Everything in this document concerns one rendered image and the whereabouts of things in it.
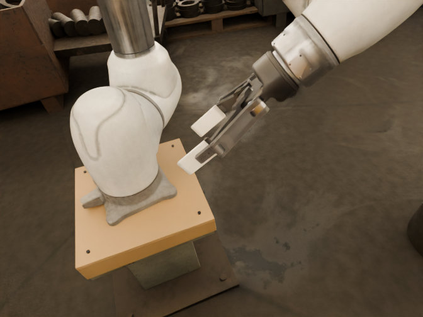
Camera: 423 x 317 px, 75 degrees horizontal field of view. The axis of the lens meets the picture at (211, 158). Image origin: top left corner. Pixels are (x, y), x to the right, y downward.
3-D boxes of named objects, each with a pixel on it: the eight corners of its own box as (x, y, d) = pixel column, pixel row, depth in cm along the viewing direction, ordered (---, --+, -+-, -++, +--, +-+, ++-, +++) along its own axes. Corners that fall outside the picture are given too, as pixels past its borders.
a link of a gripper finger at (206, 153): (225, 142, 42) (224, 152, 39) (202, 160, 44) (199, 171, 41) (218, 135, 41) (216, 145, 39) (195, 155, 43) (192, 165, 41)
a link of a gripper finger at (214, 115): (214, 105, 53) (215, 104, 54) (190, 127, 56) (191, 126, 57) (225, 116, 54) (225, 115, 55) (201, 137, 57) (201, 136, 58)
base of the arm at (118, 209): (78, 185, 75) (70, 171, 72) (153, 153, 82) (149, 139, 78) (92, 236, 64) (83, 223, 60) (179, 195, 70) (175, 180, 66)
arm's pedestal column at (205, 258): (109, 231, 113) (75, 182, 91) (201, 197, 119) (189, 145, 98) (120, 337, 85) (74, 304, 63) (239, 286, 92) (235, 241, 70)
